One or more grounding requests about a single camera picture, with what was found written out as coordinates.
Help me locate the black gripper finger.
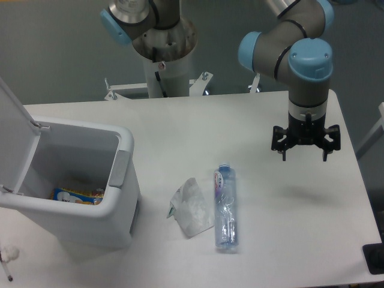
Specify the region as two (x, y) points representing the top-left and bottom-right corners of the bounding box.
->
(318, 125), (341, 161)
(271, 126), (293, 161)

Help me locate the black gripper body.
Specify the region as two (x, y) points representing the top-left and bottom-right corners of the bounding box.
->
(286, 114), (325, 146)

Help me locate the clear plastic water bottle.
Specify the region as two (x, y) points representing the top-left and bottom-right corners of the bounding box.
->
(214, 163), (239, 250)

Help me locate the white plastic bag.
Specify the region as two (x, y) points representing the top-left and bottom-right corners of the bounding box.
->
(166, 178), (214, 238)

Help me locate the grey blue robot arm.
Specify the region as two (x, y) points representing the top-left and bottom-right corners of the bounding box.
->
(100, 1), (341, 157)

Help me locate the white trash can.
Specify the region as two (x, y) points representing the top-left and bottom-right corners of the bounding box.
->
(1, 116), (140, 248)

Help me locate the white trash can lid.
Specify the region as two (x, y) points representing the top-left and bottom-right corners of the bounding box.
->
(1, 80), (41, 193)

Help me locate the black clamp at table edge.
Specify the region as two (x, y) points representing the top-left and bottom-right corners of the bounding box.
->
(362, 243), (383, 275)

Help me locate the blue yellow snack wrapper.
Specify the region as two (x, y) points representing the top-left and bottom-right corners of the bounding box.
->
(49, 188), (104, 205)

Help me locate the white crumpled tissue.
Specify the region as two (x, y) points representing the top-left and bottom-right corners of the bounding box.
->
(1, 245), (20, 263)

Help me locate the white pen with black tip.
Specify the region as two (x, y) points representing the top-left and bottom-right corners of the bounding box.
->
(1, 251), (13, 282)

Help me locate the white frame at right edge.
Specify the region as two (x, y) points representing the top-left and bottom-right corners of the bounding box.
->
(355, 103), (383, 160)

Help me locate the black cable on pedestal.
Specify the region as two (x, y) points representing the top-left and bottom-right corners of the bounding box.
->
(151, 47), (168, 98)

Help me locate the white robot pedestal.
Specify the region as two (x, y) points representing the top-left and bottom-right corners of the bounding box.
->
(103, 17), (262, 101)

